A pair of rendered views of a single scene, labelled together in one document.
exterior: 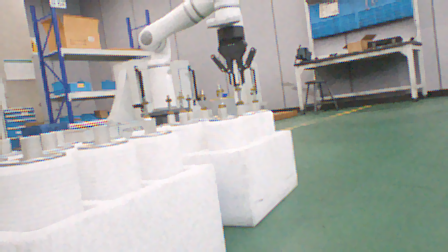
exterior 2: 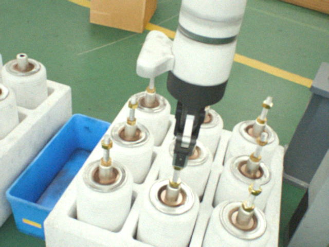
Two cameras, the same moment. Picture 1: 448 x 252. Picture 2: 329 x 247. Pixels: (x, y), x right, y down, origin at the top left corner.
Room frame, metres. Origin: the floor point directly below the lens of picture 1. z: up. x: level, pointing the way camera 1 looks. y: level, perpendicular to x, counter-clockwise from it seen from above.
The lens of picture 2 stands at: (0.93, -0.45, 0.73)
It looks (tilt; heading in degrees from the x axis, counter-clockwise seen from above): 39 degrees down; 75
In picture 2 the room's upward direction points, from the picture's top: 9 degrees clockwise
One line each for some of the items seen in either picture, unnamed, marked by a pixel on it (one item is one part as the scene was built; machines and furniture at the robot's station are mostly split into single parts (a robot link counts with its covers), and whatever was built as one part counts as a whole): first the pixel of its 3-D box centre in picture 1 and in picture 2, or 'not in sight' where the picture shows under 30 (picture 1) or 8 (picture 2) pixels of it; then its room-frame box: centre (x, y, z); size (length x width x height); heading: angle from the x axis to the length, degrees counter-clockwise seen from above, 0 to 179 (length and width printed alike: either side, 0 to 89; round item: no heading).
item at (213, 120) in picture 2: not in sight; (201, 117); (1.17, 0.16, 0.25); 0.08 x 0.08 x 0.01
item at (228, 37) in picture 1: (232, 43); (193, 95); (1.07, -0.05, 0.45); 0.08 x 0.08 x 0.09
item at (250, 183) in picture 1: (213, 173); (176, 206); (1.12, 0.05, 0.09); 0.39 x 0.39 x 0.18; 64
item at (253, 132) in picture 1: (246, 147); (164, 230); (1.07, -0.05, 0.16); 0.10 x 0.10 x 0.18
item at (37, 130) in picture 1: (46, 138); not in sight; (5.22, 2.42, 0.19); 0.50 x 0.41 x 0.37; 56
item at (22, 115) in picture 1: (14, 131); not in sight; (5.93, 3.21, 0.35); 0.59 x 0.47 x 0.69; 52
